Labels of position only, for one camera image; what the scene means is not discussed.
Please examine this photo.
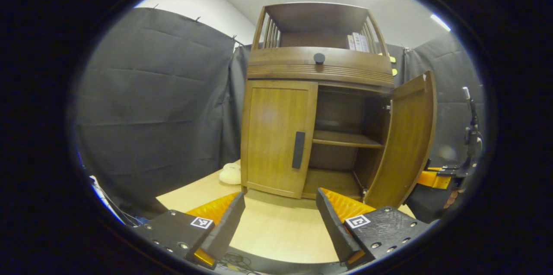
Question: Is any wooden double-door shoe cabinet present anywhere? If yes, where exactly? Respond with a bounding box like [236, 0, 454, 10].
[241, 2, 395, 201]

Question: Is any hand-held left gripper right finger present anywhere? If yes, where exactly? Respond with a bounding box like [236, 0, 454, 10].
[315, 187, 434, 269]

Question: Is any black floor cable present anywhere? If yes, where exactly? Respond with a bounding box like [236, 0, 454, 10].
[215, 253, 260, 275]

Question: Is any wooden cabinet door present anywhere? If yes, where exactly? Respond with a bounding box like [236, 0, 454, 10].
[363, 71, 438, 209]
[241, 80, 319, 199]

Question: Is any small ceiling light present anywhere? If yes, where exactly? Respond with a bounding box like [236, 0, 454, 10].
[430, 14, 451, 32]

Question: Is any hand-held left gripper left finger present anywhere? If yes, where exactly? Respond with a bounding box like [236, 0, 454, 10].
[132, 192, 246, 270]

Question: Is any white cable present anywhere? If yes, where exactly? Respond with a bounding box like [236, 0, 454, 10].
[89, 175, 145, 226]

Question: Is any cream soft toy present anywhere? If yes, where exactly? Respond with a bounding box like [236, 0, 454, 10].
[219, 162, 242, 185]

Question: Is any wooden drawer with black knob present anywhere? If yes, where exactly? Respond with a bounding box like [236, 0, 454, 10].
[246, 46, 395, 89]

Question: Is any black backdrop cloth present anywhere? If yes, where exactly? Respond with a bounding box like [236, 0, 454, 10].
[73, 6, 486, 224]

